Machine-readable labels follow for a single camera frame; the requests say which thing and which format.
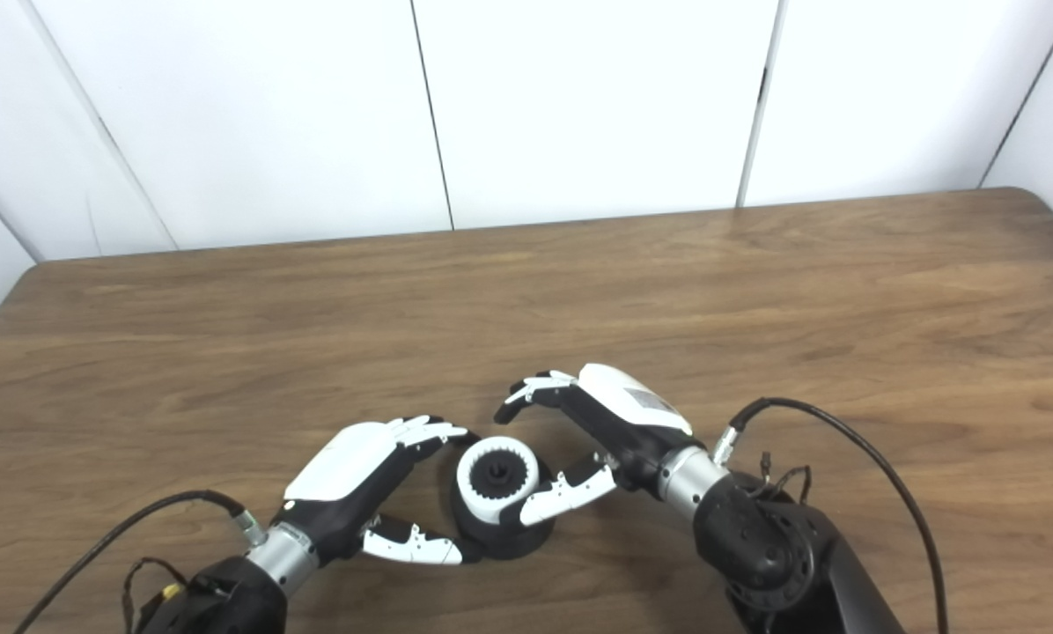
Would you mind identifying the white and black right hand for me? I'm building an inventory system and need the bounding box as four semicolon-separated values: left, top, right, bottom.
493;363;695;527

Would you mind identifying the white and black left hand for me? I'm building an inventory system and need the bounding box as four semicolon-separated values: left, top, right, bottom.
271;416;483;566

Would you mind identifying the white ring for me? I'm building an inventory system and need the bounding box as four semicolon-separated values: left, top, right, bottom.
456;437;541;526

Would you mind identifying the round black part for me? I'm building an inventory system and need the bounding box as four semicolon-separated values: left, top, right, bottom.
450;440;558;561

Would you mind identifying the thin right arm wire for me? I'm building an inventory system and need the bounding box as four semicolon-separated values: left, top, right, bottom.
751;451;814;507

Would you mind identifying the thin arm wire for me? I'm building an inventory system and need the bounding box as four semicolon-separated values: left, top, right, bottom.
751;451;814;507
121;557;188;630

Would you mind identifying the thin left arm wire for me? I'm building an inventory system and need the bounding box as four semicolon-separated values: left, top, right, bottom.
121;557;188;630

